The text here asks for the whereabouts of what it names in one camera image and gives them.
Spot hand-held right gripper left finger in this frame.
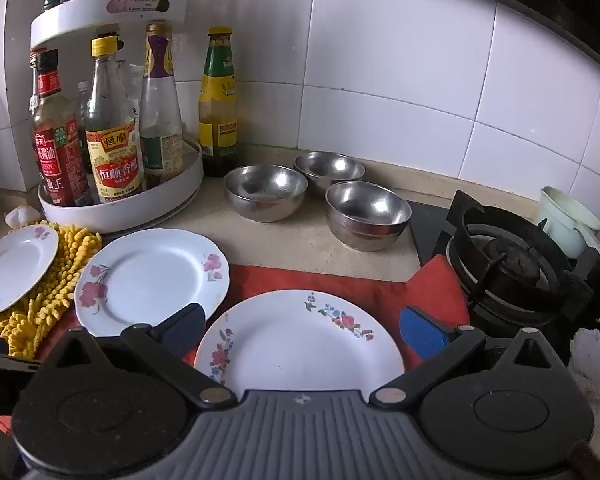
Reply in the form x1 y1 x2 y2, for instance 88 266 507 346
44 303 237 407

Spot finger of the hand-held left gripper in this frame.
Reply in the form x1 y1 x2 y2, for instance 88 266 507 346
0 336 41 376

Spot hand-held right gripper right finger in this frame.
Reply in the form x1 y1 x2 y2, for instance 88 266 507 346
370 305 567 407

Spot white plate multicolour floral print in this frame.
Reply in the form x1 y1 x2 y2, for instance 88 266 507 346
194 289 406 394

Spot stainless steel bowl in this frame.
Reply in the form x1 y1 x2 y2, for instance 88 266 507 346
293 151 366 199
325 181 413 252
224 164 309 224

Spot person's right forearm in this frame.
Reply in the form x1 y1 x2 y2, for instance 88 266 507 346
566 440 600 480

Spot red mat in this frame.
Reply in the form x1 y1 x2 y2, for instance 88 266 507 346
180 255 472 367

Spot white plate large pink flowers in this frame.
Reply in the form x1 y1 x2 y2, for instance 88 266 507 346
74 228 231 339

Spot yellow chenille cloth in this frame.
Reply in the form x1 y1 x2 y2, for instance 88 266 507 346
0 220 104 361

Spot white plate small pink flowers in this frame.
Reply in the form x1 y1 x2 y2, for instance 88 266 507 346
0 224 60 319

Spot garlic bulb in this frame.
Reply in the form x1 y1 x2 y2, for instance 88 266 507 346
4 205 42 231

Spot white towel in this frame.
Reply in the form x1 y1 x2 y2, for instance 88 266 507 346
569 327 600 413

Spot pale green plastic scoop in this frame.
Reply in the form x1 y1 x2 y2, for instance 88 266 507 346
535 186 600 260

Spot yellow cap vinegar bottle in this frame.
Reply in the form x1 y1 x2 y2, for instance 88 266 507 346
83 34 146 205

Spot purple label clear bottle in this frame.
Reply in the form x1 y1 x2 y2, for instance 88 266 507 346
138 20 185 189

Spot red label soy sauce bottle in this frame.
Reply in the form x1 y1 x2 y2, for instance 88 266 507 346
29 49 94 209

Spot green yellow label sauce bottle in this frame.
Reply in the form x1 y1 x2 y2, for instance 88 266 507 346
198 26 240 178

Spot small clear dark cap bottle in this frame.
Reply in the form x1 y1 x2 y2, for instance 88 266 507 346
76 81 92 176

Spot white two-tier seasoning rack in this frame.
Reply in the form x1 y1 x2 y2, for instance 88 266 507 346
28 0 204 235

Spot black range hood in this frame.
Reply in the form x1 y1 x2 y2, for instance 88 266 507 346
385 0 600 83

